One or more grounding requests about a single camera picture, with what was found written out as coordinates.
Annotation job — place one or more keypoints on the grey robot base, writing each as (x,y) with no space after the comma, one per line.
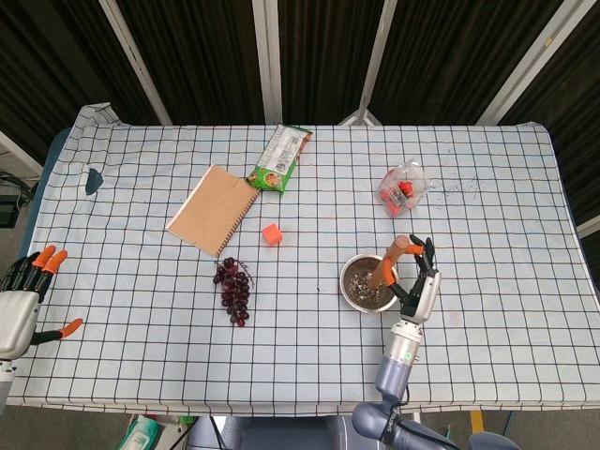
(281,433)

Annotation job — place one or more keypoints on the green wet wipes pack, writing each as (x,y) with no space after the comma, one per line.
(140,436)

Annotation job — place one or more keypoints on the black box device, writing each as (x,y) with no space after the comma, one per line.
(8,213)

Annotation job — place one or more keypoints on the green snack packet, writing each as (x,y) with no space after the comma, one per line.
(276,159)

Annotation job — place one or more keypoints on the crushed nuts and seeds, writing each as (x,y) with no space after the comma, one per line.
(358,286)

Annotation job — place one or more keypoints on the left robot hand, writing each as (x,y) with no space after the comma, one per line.
(14,319)

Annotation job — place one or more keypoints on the stainless steel bowl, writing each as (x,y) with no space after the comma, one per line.
(356,265)

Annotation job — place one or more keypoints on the white grid tablecloth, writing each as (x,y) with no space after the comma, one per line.
(140,328)

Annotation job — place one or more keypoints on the dark red grape bunch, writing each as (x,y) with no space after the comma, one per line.
(234,290)

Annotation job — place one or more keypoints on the orange cube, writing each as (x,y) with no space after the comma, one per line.
(272,234)

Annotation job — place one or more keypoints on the wooden rolling pin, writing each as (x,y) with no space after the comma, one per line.
(398,247)

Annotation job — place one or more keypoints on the orange pieces inside box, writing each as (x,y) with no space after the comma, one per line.
(396,208)

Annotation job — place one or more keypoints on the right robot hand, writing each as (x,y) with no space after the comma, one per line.
(424,295)

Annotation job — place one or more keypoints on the white partition post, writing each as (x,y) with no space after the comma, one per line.
(136,65)
(529,61)
(375,61)
(268,61)

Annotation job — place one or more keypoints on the brown spiral notebook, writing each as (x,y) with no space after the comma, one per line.
(211,211)

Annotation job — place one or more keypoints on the white frame beam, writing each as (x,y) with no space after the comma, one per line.
(19,152)
(590,229)

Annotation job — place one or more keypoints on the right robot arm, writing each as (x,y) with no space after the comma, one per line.
(396,361)

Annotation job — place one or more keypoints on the clear bag with red items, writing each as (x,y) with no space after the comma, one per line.
(415,171)

